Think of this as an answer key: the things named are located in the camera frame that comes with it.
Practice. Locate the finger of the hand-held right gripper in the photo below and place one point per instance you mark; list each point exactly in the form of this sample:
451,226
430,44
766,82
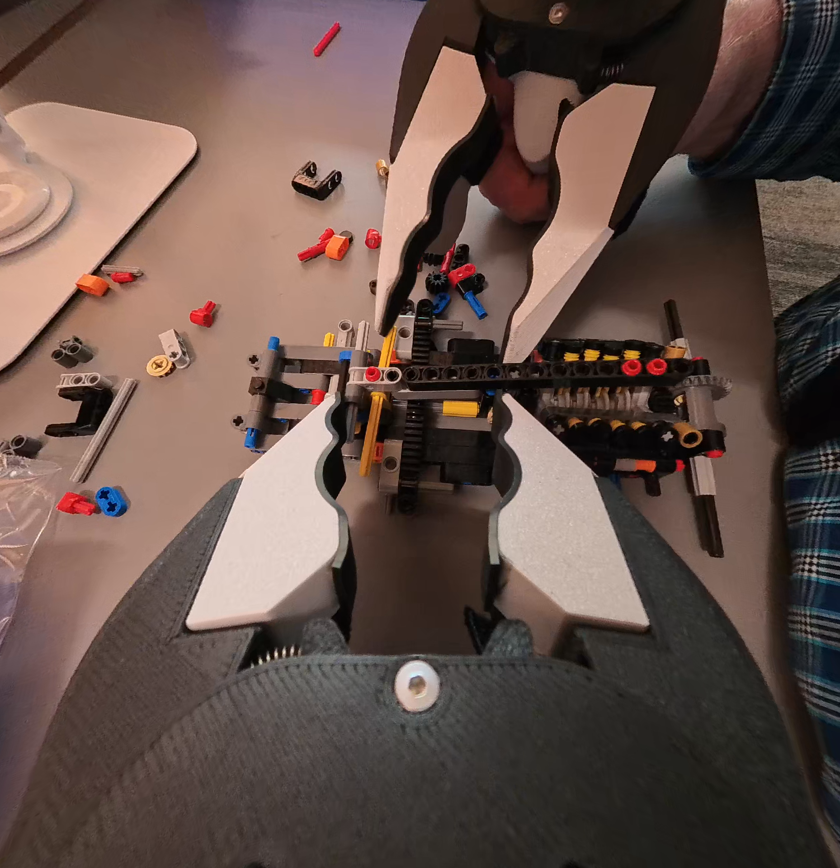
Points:
427,149
589,176

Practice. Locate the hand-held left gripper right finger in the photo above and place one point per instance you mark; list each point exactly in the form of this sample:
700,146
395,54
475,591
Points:
569,542

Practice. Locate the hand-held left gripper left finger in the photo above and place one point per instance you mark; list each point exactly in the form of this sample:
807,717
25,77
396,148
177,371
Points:
271,542

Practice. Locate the lego car chassis model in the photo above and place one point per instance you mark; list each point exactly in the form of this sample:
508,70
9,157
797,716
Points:
461,373

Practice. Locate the red lego axle pin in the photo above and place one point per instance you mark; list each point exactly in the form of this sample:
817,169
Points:
449,260

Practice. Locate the red lego connector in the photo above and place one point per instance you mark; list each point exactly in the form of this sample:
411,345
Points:
203,314
74,503
464,272

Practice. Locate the orange lego block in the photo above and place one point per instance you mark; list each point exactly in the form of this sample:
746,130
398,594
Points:
338,247

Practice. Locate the blue thin lego liftarm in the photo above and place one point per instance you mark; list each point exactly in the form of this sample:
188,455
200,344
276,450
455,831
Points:
440,300
111,502

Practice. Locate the black lego connector blue pin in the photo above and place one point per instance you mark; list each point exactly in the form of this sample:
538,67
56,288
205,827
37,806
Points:
474,298

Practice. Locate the grey long lego axle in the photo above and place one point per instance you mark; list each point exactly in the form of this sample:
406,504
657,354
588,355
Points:
105,430

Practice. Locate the tan lego pulley wheel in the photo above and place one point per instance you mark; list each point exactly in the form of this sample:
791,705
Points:
160,366

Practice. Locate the light grey lego connector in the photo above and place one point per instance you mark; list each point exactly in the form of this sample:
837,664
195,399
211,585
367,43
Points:
174,346

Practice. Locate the light grey short lego beam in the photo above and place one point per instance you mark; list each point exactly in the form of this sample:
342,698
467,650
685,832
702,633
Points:
84,380

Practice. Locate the dark grey small lego connector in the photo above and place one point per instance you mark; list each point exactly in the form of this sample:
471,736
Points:
23,446

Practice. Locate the dark grey double lego connector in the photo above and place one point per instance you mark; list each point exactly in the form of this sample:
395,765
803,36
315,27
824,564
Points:
72,351

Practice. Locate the red grey lego pin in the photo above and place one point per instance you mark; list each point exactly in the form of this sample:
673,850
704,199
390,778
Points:
121,273

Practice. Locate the orange lego bush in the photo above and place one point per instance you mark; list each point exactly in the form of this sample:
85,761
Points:
92,285

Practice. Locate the person's right hand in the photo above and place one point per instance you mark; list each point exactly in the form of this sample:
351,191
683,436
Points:
739,61

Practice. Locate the clear empty plastic bag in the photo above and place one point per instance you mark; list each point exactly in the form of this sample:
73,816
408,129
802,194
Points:
13,542

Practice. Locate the person's plaid clothing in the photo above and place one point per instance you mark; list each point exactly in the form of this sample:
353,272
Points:
820,610

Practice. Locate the white tablet stand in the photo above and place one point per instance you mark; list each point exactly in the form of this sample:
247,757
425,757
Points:
108,203

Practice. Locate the black u-shaped lego bracket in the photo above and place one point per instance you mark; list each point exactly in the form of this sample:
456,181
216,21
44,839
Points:
77,412

